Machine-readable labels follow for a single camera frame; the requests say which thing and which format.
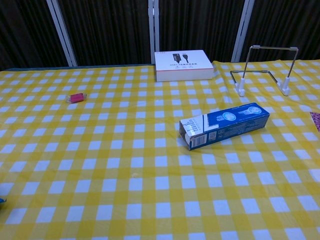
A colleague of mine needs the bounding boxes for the small red spool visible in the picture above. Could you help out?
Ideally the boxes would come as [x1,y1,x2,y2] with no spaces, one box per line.
[65,92,88,104]

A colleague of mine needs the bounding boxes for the white screen frame post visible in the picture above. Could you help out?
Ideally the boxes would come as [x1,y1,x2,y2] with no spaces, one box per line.
[231,0,256,63]
[148,0,160,65]
[46,0,77,67]

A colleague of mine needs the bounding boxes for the purple patterned packet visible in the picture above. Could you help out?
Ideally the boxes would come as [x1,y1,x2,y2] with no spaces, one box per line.
[309,111,320,132]

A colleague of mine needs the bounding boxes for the black pleated screen panel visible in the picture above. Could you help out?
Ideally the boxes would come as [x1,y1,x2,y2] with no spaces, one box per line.
[158,0,248,62]
[240,0,320,61]
[0,0,70,71]
[52,0,154,67]

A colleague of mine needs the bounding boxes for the white cable product box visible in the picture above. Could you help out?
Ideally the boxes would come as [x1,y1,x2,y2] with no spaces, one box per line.
[154,49,215,83]

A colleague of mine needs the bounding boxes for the blue white toothpaste box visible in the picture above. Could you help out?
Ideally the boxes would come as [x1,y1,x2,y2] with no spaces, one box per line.
[178,102,271,151]

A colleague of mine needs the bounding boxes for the yellow white checkered tablecloth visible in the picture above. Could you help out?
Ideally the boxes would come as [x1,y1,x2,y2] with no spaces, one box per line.
[0,59,320,240]

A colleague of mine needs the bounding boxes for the metal wire stand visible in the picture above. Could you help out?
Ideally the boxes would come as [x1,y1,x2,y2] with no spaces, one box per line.
[229,44,300,97]

